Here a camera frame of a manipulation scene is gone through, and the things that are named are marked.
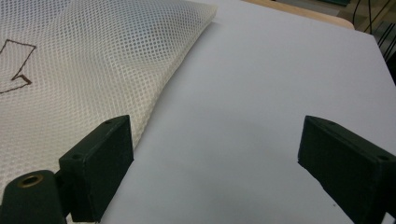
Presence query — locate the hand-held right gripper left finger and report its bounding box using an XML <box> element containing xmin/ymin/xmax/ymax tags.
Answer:
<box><xmin>58</xmin><ymin>114</ymin><xmax>135</xmax><ymax>223</ymax></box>

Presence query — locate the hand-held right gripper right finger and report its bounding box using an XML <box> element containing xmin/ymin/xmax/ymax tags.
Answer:
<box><xmin>297</xmin><ymin>115</ymin><xmax>396</xmax><ymax>224</ymax></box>

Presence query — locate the white mesh laundry bag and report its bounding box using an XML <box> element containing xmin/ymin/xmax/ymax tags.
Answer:
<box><xmin>0</xmin><ymin>0</ymin><xmax>219</xmax><ymax>224</ymax></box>

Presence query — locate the light wooden board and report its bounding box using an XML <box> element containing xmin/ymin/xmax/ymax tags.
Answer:
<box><xmin>242</xmin><ymin>0</ymin><xmax>356</xmax><ymax>31</ymax></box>

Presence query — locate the black cable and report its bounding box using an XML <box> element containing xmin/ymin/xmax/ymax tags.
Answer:
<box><xmin>352</xmin><ymin>0</ymin><xmax>363</xmax><ymax>24</ymax></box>
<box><xmin>363</xmin><ymin>0</ymin><xmax>392</xmax><ymax>35</ymax></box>

